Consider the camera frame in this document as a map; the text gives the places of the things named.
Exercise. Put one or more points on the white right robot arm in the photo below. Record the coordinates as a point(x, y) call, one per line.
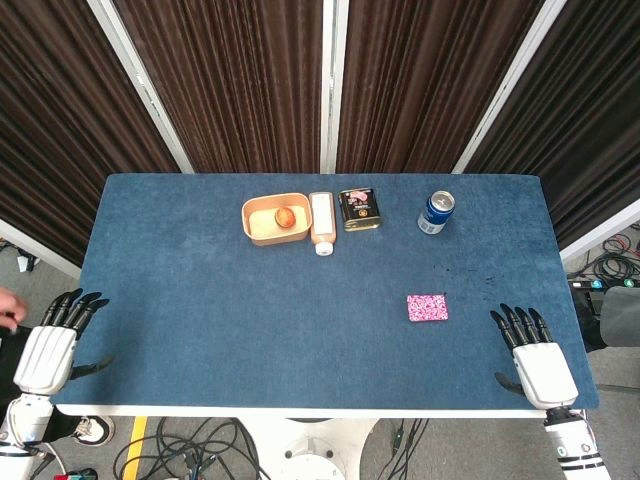
point(575, 445)

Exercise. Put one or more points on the blue white drink can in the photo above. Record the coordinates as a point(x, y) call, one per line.
point(434, 217)

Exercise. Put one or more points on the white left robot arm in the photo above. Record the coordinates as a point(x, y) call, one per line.
point(25, 420)

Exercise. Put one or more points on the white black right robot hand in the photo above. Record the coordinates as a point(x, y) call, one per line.
point(545, 372)

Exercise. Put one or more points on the power strip green lights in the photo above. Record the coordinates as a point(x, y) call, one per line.
point(607, 284)

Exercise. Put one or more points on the orange red round fruit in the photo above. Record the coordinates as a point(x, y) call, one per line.
point(285, 217)

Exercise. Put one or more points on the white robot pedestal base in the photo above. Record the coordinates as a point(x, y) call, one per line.
point(310, 447)

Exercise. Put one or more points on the white screen frame post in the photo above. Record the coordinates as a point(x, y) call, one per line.
point(507, 90)
point(142, 90)
point(332, 85)

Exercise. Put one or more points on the brown pleated curtain panel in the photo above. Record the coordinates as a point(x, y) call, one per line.
point(585, 125)
point(425, 85)
point(235, 85)
point(60, 125)

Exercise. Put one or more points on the grey chair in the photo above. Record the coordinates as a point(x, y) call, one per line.
point(622, 320)

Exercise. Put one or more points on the blue velvet table cloth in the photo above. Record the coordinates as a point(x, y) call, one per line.
point(250, 320)

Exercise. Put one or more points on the black box device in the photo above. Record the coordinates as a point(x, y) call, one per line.
point(589, 302)

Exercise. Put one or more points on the black gold meat tin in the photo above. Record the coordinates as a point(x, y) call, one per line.
point(360, 212)

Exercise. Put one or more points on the white sneaker shoe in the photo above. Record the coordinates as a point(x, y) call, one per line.
point(95, 431)

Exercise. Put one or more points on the white screen frame rail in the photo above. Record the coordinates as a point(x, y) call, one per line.
point(600, 232)
point(35, 245)

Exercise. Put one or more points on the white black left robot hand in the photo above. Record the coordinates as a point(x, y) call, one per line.
point(47, 352)

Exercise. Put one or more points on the brown paper food bowl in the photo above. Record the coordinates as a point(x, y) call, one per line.
point(260, 235)

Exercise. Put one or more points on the bystander bare hand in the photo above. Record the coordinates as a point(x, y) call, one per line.
point(10, 305)

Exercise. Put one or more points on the pink patterned packet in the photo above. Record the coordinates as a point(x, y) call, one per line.
point(427, 308)

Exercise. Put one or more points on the black trouser leg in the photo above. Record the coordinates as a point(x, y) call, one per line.
point(62, 425)

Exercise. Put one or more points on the peach drink bottle white cap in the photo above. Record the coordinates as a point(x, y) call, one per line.
point(322, 220)

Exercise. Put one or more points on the yellow floor tape strip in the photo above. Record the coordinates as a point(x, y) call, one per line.
point(136, 447)

